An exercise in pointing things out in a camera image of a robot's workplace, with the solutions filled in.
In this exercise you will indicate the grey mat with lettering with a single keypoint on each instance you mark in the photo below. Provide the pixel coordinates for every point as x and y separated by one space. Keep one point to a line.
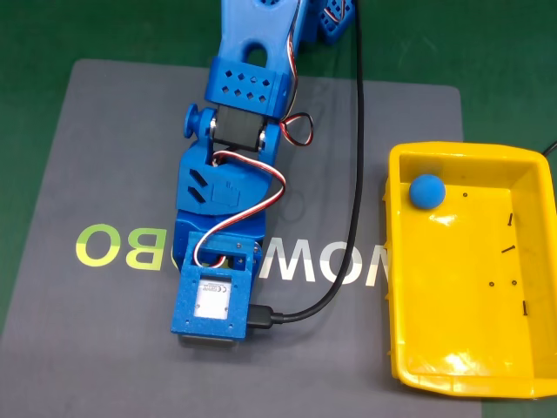
109 152

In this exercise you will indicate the blue foam ball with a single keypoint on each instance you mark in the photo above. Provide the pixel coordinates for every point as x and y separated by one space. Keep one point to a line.
427 192

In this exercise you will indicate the yellow plastic bin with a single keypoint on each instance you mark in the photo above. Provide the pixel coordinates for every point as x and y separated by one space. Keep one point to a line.
457 283

